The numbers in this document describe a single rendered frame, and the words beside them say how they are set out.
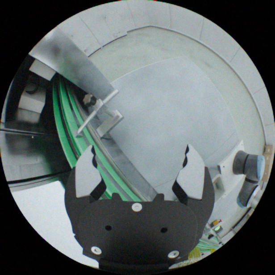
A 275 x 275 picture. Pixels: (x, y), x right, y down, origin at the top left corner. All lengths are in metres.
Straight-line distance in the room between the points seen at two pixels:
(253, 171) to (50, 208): 0.76
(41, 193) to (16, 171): 0.12
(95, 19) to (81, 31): 0.54
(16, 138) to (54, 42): 0.35
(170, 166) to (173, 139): 0.12
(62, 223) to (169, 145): 0.49
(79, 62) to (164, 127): 0.43
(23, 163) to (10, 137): 0.13
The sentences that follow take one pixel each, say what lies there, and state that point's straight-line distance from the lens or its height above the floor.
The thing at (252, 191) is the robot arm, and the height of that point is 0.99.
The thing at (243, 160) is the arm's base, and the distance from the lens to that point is 0.59.
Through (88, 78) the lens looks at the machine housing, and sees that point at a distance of 0.41.
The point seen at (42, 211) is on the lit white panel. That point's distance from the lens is 0.32.
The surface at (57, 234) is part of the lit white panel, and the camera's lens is 0.32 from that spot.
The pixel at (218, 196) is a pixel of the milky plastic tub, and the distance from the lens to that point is 0.55.
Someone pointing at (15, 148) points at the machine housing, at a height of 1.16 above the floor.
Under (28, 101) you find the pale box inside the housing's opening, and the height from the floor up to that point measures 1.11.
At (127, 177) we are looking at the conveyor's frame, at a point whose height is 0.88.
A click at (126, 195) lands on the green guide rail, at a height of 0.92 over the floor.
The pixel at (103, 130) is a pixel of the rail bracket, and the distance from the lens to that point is 0.33.
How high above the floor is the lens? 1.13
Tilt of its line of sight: 79 degrees down
